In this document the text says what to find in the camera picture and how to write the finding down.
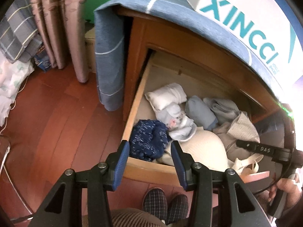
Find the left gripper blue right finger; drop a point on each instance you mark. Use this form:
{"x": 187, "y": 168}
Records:
{"x": 183, "y": 166}

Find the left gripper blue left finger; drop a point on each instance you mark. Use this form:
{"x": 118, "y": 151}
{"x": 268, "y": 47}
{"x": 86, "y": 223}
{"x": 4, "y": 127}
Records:
{"x": 116, "y": 166}

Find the cream bra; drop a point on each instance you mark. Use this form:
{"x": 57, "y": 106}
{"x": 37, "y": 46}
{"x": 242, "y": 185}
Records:
{"x": 207, "y": 148}

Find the navy floral underwear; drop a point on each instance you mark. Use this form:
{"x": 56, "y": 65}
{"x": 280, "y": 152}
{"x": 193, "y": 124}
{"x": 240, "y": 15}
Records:
{"x": 148, "y": 140}

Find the wooden drawer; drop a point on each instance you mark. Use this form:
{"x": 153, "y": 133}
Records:
{"x": 163, "y": 69}

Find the white mesh grey underwear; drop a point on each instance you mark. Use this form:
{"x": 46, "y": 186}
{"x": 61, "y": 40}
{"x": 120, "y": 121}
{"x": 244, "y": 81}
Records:
{"x": 241, "y": 128}

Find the pale blue white underwear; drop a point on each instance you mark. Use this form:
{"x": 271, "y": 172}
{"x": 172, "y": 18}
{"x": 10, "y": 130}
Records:
{"x": 224, "y": 110}

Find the floral pale blue underwear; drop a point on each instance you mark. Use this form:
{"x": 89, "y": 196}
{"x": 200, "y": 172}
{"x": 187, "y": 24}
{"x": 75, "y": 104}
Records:
{"x": 180, "y": 127}

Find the grey blue folded underwear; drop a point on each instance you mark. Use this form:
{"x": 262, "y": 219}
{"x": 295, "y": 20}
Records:
{"x": 197, "y": 110}

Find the person's right hand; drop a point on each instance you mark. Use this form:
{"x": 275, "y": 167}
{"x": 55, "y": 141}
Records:
{"x": 291, "y": 187}

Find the right plaid slipper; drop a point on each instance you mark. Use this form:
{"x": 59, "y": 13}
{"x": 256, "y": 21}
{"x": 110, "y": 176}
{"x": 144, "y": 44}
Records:
{"x": 178, "y": 208}

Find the plaid slipper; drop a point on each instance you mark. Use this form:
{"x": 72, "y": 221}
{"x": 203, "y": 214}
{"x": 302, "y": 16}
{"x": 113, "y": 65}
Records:
{"x": 178, "y": 208}
{"x": 155, "y": 203}

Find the left plaid slipper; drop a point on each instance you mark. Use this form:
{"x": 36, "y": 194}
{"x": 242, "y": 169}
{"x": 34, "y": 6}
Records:
{"x": 155, "y": 203}

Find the white rolled socks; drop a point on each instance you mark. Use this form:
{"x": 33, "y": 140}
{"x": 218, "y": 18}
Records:
{"x": 164, "y": 96}

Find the cardboard box behind nightstand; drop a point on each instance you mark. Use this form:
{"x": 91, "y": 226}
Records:
{"x": 90, "y": 49}

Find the wooden nightstand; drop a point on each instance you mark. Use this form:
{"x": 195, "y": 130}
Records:
{"x": 152, "y": 33}

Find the white floral bedsheet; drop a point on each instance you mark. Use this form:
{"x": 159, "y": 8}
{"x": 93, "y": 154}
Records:
{"x": 12, "y": 76}

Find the white XINCCI shoe box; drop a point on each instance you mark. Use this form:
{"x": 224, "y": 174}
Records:
{"x": 269, "y": 28}

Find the blue checked cloth cover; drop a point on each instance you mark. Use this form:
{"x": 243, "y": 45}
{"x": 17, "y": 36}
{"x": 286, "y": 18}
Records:
{"x": 126, "y": 29}

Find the grey plaid bedding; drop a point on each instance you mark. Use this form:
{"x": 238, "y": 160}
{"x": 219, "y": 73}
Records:
{"x": 20, "y": 39}

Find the beige patterned curtain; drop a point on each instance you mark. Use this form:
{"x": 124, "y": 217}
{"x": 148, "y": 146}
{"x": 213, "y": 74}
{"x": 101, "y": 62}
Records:
{"x": 61, "y": 25}

